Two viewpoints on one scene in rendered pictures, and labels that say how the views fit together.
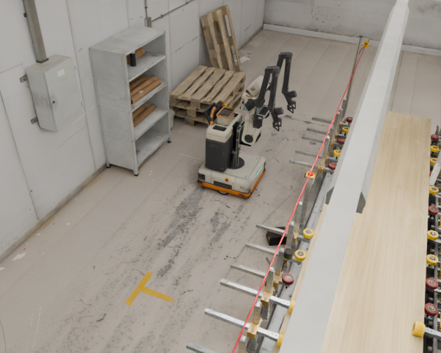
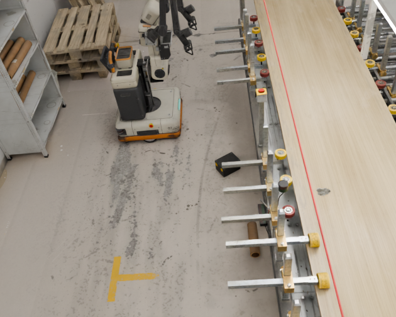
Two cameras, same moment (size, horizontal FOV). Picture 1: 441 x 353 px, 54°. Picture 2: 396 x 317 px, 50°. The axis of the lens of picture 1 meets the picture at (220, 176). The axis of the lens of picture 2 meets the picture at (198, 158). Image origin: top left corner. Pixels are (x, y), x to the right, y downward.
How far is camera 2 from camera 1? 0.74 m
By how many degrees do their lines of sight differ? 15
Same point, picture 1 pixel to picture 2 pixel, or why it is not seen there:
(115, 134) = (4, 121)
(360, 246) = (336, 147)
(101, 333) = not seen: outside the picture
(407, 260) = (386, 144)
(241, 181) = (167, 121)
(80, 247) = (25, 261)
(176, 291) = (154, 265)
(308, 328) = not seen: outside the picture
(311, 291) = not seen: outside the picture
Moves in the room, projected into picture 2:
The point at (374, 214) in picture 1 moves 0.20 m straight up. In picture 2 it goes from (331, 109) to (334, 87)
